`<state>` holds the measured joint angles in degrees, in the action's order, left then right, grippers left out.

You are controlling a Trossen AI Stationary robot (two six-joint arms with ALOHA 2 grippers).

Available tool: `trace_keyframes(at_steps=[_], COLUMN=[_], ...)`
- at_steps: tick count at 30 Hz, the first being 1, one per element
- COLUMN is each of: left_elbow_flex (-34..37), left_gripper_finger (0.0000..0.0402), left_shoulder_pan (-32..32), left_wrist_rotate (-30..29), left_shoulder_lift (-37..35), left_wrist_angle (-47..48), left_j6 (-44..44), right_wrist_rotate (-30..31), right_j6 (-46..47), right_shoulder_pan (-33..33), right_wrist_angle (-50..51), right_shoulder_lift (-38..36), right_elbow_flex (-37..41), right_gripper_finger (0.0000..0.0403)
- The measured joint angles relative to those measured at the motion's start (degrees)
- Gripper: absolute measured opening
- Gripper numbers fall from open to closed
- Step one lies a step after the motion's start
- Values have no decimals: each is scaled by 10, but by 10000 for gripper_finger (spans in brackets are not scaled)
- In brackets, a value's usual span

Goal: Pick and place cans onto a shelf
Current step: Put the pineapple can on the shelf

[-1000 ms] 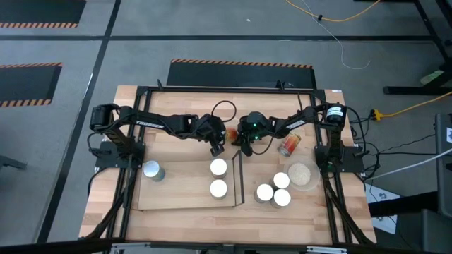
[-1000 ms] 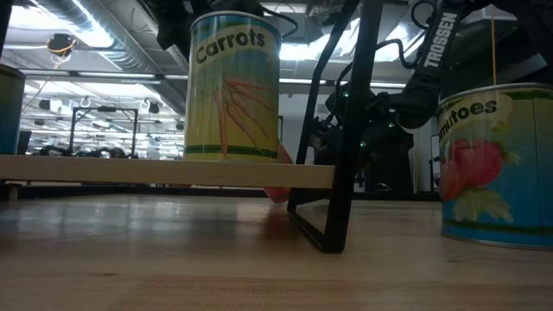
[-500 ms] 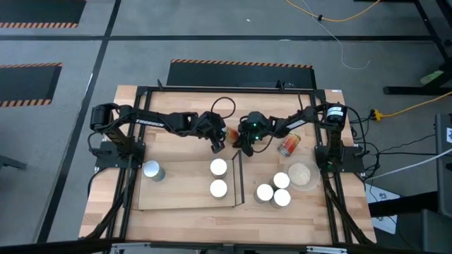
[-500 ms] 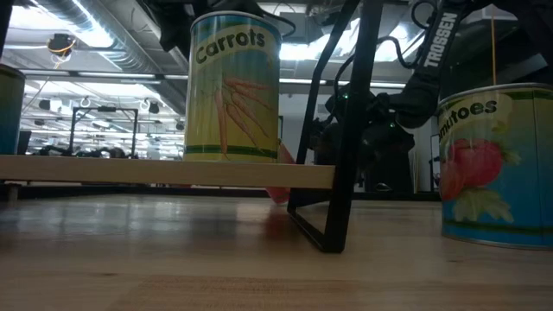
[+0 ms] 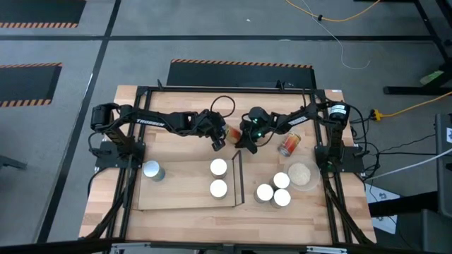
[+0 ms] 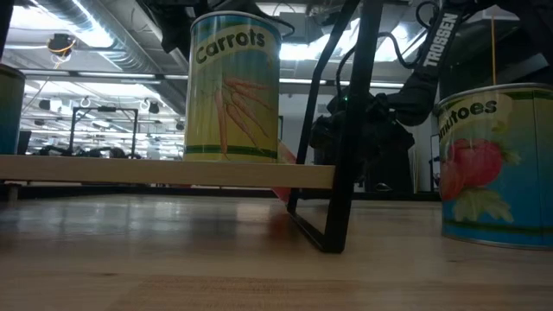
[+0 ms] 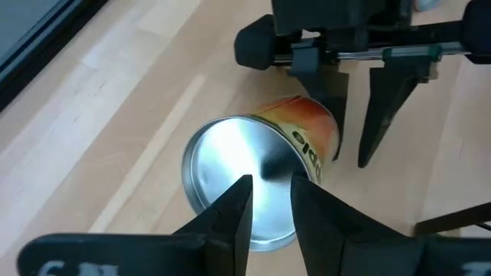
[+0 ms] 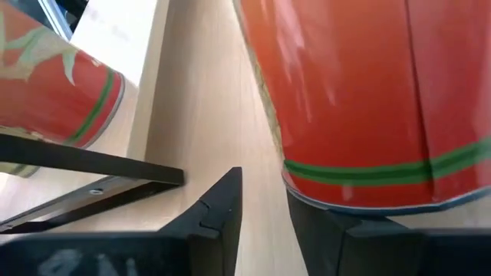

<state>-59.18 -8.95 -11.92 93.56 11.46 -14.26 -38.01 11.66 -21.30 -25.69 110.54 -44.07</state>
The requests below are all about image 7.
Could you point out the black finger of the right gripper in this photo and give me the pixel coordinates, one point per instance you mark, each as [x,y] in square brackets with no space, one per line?
[330,84]
[387,96]

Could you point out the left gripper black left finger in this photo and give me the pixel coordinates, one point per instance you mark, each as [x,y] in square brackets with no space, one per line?
[230,222]

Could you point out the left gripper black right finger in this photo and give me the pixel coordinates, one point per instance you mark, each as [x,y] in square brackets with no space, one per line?
[326,230]

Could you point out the Pineapple labelled red can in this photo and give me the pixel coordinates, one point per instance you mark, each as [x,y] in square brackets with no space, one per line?
[245,153]

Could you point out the black aluminium table frame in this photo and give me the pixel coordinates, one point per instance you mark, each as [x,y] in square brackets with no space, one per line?
[46,53]

